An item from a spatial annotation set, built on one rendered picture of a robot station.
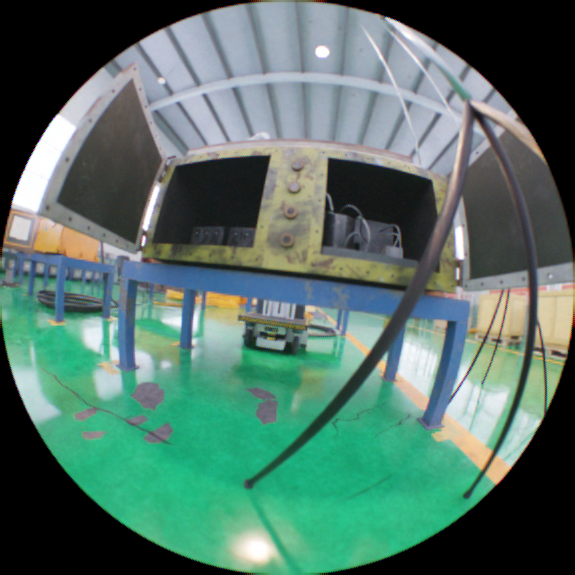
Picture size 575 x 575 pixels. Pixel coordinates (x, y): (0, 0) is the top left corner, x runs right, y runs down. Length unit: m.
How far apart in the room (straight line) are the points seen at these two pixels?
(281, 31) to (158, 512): 9.27
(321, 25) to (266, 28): 1.79
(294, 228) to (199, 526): 0.97
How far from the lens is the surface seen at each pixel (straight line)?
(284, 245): 0.73
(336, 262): 0.73
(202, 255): 0.85
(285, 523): 0.62
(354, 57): 9.03
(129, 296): 1.24
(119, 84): 0.81
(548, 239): 0.70
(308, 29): 8.69
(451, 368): 1.05
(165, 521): 0.63
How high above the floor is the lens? 0.56
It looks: 2 degrees up
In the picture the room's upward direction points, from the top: 7 degrees clockwise
